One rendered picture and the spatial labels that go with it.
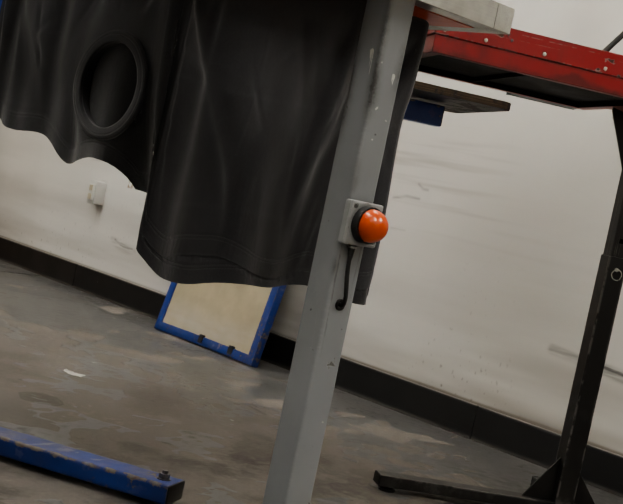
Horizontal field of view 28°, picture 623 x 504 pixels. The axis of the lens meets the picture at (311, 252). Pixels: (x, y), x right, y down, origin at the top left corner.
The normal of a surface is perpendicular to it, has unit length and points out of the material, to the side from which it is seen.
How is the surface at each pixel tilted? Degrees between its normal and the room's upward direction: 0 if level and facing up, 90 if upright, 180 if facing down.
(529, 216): 90
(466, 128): 90
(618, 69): 90
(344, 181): 90
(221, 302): 78
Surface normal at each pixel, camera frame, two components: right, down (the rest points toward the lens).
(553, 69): 0.20, 0.10
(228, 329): -0.67, -0.33
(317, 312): -0.73, -0.11
